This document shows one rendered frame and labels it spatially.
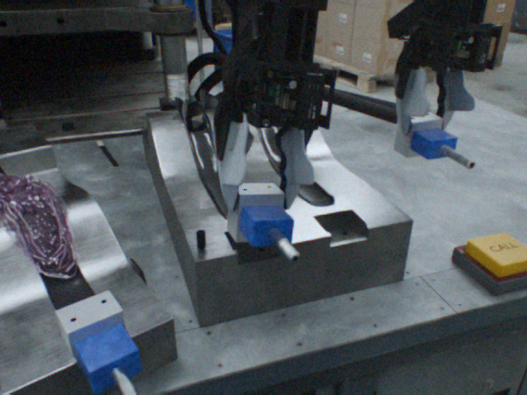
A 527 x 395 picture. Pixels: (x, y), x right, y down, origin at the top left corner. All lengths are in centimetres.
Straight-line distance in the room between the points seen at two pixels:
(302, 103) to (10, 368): 34
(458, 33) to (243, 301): 40
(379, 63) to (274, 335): 394
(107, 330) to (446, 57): 47
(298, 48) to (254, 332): 30
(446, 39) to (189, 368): 46
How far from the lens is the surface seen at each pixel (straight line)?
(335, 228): 60
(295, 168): 50
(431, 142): 68
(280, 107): 43
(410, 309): 60
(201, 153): 72
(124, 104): 138
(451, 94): 72
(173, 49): 118
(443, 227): 77
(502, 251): 67
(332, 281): 58
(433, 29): 65
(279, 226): 47
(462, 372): 83
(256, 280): 53
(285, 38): 41
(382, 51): 436
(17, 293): 56
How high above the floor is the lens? 118
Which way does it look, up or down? 28 degrees down
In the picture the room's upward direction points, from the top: straight up
